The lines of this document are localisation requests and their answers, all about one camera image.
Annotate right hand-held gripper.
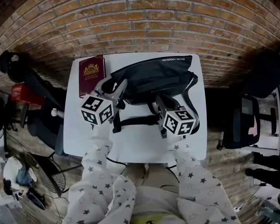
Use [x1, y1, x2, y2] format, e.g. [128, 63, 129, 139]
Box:
[154, 94, 197, 140]

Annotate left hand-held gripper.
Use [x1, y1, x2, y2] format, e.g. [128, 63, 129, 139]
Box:
[80, 77, 129, 126]

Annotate black shoulder bag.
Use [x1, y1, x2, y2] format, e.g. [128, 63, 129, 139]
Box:
[110, 55, 200, 134]

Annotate person's right forearm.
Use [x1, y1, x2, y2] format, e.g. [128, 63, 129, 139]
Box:
[166, 143, 241, 224]

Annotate person's left forearm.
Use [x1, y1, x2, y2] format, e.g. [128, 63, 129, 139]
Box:
[64, 123, 137, 224]

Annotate maroon box with gold crest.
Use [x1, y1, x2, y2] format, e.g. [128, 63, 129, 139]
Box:
[78, 55, 106, 99]

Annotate person's beige trouser legs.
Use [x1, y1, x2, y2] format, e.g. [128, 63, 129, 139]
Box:
[121, 162, 181, 194]

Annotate black mesh office chair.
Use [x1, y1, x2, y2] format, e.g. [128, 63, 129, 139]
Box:
[216, 94, 279, 151]

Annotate red cardboard box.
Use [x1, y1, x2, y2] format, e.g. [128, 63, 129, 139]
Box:
[10, 84, 45, 106]

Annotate person's pale shirt torso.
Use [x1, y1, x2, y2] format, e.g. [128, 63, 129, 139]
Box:
[130, 185, 186, 224]

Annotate black round floor fan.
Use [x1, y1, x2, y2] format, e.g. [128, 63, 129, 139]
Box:
[25, 152, 67, 197]

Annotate grey desk with white top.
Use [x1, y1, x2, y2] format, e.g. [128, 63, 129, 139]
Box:
[241, 78, 280, 158]

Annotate pile of clothes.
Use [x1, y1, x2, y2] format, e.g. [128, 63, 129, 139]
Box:
[2, 155, 38, 196]

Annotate black cable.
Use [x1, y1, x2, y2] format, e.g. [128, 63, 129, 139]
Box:
[106, 156, 128, 172]

